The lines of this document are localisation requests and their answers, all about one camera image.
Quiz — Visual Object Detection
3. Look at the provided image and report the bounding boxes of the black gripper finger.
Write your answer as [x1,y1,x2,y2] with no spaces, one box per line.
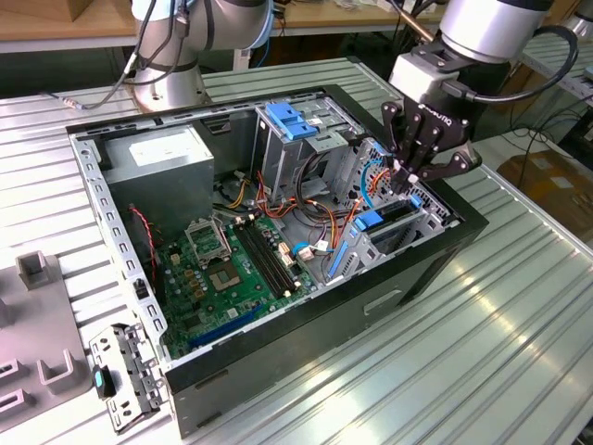
[381,101,425,180]
[407,127,483,184]

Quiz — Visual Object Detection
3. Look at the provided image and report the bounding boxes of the red yellow power wire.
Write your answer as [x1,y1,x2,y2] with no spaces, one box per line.
[368,159,414,197]

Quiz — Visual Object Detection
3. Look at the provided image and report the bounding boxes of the blue data wire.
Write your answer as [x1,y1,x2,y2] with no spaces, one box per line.
[359,155,395,214]
[289,239,335,255]

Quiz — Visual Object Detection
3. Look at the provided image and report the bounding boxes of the hard disk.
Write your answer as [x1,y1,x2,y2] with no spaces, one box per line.
[325,193,423,280]

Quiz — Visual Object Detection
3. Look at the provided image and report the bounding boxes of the grey metal disk bay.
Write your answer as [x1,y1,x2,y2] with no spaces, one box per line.
[323,194,453,286]

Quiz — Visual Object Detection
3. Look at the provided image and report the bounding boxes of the black tripod stand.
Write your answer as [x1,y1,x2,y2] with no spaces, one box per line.
[386,0,435,64]

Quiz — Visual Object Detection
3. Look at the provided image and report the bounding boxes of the large cardboard box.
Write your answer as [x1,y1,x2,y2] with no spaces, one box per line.
[498,150,593,233]

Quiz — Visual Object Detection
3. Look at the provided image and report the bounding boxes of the blue plastic drive latch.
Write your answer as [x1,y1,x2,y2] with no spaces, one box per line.
[266,102,319,143]

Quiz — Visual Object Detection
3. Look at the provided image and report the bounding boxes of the grey metal drive cage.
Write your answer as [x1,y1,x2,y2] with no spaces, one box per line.
[252,95,367,201]

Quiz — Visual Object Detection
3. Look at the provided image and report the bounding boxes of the wooden desk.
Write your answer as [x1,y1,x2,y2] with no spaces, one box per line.
[0,0,441,89]

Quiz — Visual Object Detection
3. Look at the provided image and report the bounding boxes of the metal slat table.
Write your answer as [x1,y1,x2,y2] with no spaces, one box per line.
[521,34,593,106]

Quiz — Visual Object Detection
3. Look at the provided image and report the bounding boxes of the black RAM slot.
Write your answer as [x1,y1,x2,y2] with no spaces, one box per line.
[238,222,289,298]
[233,223,284,300]
[244,221,295,295]
[249,219,300,291]

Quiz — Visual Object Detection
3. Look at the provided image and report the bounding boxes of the black open PC case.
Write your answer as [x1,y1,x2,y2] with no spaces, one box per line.
[64,83,490,439]

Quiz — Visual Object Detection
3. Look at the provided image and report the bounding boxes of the grey power supply unit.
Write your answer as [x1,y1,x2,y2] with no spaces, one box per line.
[99,124,217,233]

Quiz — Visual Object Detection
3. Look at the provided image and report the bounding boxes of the blue expansion slot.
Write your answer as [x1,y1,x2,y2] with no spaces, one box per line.
[187,303,265,350]

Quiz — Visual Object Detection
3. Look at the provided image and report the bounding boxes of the green motherboard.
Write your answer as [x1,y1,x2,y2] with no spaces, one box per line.
[155,215,321,361]

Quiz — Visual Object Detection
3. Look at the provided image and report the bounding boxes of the grey parts rack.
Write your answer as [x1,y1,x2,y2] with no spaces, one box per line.
[0,252,92,418]

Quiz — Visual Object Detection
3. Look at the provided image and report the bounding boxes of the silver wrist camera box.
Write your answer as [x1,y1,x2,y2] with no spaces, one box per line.
[388,51,464,101]

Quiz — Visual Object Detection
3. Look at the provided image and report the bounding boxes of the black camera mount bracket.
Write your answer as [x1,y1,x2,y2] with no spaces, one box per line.
[411,41,464,70]

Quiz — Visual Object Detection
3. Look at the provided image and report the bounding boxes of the black cable bundle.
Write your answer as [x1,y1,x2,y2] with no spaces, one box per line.
[296,152,335,198]

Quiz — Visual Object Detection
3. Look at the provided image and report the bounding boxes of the multicolour wire bundle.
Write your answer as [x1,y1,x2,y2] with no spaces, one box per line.
[254,169,367,247]

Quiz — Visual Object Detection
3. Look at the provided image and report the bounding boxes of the black camera cable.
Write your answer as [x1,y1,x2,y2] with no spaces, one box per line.
[442,25,580,103]

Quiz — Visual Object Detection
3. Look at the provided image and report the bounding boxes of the yellow orange power wires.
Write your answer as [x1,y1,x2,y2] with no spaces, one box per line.
[225,179,247,210]

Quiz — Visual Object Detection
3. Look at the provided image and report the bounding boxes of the metal socket cover frame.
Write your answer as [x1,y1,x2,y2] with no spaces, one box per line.
[184,216,232,266]

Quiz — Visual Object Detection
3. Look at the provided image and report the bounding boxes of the red black fan wire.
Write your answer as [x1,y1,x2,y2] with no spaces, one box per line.
[128,206,159,282]

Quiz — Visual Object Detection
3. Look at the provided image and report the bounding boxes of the grey cable with connector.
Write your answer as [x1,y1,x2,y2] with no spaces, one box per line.
[41,0,161,112]

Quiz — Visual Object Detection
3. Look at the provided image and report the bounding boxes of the metal slot cover bracket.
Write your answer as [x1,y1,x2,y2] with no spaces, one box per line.
[87,322,166,435]

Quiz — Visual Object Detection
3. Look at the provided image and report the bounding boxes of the blue black bracket latch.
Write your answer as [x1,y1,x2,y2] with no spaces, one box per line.
[91,363,116,399]

